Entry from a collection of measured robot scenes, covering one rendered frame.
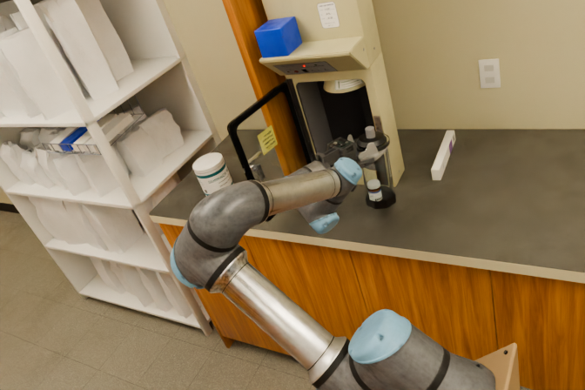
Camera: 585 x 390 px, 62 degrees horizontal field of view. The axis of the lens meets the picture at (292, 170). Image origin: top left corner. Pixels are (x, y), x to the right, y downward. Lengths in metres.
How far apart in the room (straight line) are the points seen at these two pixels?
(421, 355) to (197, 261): 0.47
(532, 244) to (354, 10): 0.83
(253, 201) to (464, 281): 0.84
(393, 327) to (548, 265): 0.65
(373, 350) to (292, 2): 1.07
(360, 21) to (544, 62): 0.71
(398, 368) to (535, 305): 0.76
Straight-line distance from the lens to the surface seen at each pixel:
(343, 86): 1.67
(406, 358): 0.95
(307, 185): 1.13
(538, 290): 1.59
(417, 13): 1.94
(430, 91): 2.06
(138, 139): 2.50
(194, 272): 1.06
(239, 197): 0.99
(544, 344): 1.77
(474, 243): 1.54
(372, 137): 1.51
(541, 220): 1.61
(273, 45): 1.56
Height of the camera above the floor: 1.99
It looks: 31 degrees down
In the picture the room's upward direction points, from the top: 19 degrees counter-clockwise
